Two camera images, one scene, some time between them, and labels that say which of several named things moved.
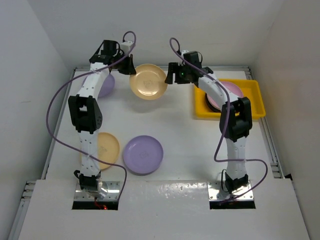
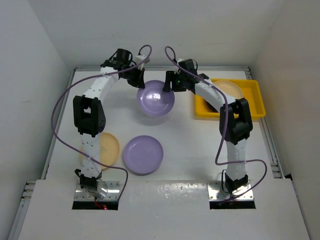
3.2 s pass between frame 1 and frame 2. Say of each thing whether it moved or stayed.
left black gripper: moved
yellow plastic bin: stayed
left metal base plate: stayed
